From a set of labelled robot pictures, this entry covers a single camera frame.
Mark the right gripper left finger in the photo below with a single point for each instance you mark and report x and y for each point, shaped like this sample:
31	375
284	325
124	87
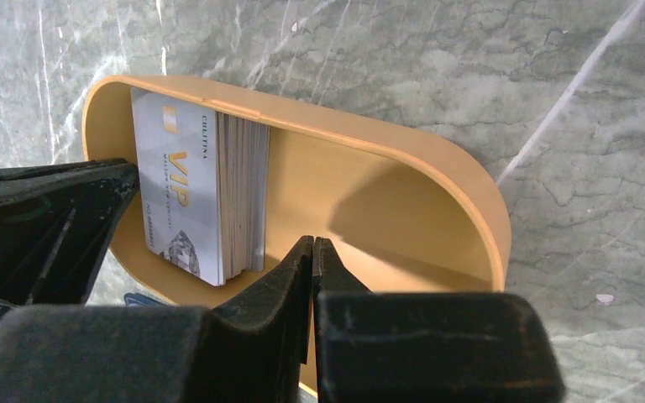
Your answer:
249	349

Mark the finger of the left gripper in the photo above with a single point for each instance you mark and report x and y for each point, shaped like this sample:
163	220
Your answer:
56	223

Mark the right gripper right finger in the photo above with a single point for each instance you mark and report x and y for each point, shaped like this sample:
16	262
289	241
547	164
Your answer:
425	346

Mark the navy blue card holder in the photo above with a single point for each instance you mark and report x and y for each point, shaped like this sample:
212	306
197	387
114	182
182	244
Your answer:
137	299

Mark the silver VIP card stack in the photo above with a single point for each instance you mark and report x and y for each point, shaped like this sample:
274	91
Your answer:
203	184

